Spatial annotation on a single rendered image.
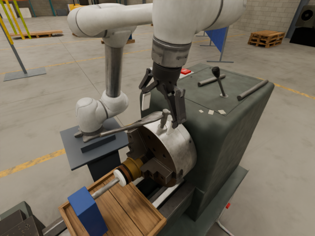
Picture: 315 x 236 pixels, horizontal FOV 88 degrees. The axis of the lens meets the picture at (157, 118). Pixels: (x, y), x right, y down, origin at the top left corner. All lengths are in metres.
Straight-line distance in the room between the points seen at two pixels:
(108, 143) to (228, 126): 0.89
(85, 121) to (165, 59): 0.90
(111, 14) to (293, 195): 2.22
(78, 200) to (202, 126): 0.50
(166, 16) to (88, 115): 0.92
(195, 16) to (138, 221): 0.74
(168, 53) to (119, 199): 0.68
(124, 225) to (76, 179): 1.40
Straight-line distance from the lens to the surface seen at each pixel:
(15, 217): 0.89
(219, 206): 1.27
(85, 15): 0.73
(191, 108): 0.70
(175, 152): 0.60
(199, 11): 0.37
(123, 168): 0.65
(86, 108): 1.16
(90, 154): 1.25
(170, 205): 0.85
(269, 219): 2.03
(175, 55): 0.39
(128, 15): 0.61
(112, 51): 0.97
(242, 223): 1.90
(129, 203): 0.84
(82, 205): 0.62
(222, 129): 0.64
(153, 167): 0.66
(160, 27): 0.37
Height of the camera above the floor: 1.63
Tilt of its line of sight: 37 degrees down
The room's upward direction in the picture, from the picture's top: straight up
